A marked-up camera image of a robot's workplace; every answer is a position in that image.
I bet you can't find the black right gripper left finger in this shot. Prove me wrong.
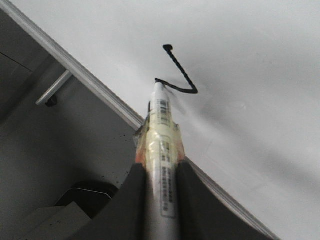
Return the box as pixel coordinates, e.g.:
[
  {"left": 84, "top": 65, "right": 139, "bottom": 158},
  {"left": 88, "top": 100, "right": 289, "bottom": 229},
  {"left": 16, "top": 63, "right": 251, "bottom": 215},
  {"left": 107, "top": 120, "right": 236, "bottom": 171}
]
[{"left": 77, "top": 163, "right": 146, "bottom": 240}]

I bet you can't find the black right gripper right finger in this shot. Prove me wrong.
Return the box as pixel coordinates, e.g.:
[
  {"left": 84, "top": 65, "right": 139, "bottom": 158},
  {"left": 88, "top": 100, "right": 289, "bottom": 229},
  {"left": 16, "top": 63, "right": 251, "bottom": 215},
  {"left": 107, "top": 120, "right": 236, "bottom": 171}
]
[{"left": 176, "top": 160, "right": 269, "bottom": 240}]

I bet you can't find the white taped whiteboard marker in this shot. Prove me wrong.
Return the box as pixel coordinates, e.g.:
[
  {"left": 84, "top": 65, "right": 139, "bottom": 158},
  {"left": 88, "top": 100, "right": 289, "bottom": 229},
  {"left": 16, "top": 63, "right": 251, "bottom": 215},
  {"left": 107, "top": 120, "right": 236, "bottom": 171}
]
[{"left": 135, "top": 82, "right": 184, "bottom": 240}]

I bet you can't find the grey metal box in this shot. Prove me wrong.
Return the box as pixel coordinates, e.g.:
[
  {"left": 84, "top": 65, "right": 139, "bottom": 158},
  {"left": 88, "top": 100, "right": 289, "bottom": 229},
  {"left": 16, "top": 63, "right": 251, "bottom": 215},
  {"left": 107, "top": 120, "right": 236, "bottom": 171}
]
[{"left": 11, "top": 186, "right": 116, "bottom": 240}]

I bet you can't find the black marker stroke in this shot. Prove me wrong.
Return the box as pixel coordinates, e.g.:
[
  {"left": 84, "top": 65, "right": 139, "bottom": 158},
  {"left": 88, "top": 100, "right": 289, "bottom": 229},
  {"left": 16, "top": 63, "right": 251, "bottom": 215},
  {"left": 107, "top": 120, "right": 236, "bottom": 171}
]
[{"left": 155, "top": 44, "right": 199, "bottom": 95}]

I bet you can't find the white whiteboard with aluminium frame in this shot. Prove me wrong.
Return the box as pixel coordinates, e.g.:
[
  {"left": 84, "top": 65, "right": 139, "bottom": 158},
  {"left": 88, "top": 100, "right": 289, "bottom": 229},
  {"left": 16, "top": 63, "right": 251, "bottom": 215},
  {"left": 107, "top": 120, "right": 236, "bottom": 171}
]
[{"left": 0, "top": 0, "right": 320, "bottom": 240}]

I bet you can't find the silver cabinet handle bar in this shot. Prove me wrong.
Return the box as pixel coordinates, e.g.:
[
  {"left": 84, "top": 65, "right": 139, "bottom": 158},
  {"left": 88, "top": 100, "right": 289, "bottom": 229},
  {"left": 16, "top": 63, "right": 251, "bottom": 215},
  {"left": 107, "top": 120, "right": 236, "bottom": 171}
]
[{"left": 35, "top": 70, "right": 72, "bottom": 106}]

